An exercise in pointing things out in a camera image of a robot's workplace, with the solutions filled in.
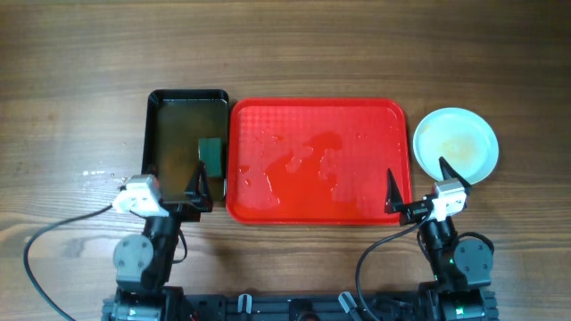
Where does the white plate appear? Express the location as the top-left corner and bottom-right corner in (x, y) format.
(412, 107), (500, 185)

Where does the left black cable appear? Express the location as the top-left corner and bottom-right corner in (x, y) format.
(22, 203), (115, 321)

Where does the black cable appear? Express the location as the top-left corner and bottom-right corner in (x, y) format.
(22, 203), (115, 321)
(354, 211), (432, 321)

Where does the black water tray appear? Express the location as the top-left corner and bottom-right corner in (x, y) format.
(141, 89), (231, 202)

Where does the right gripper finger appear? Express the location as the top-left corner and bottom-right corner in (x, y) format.
(385, 169), (404, 214)
(439, 156), (472, 193)

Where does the red plastic serving tray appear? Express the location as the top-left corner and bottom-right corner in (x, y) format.
(226, 98), (412, 226)

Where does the green and yellow sponge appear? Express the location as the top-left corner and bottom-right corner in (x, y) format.
(198, 137), (223, 177)

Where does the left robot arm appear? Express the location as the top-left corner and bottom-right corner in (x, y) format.
(102, 161), (213, 321)

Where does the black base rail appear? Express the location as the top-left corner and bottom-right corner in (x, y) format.
(102, 291), (500, 321)

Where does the right black cable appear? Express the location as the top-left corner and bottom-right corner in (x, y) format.
(354, 211), (432, 321)

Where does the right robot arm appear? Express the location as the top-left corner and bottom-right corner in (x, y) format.
(385, 157), (499, 320)

